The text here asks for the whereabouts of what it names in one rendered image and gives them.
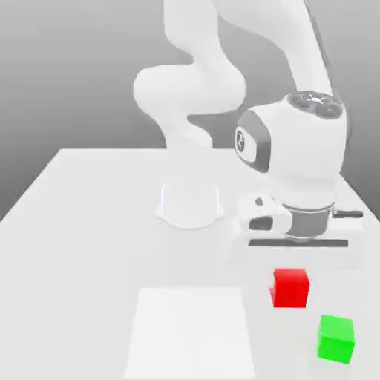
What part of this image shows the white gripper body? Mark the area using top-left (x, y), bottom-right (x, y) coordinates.
top-left (227, 226), bottom-right (367, 268)

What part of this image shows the small red cube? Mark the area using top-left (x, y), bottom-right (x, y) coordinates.
top-left (269, 267), bottom-right (311, 309)

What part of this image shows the small green cube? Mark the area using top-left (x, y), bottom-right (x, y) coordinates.
top-left (316, 314), bottom-right (356, 365)

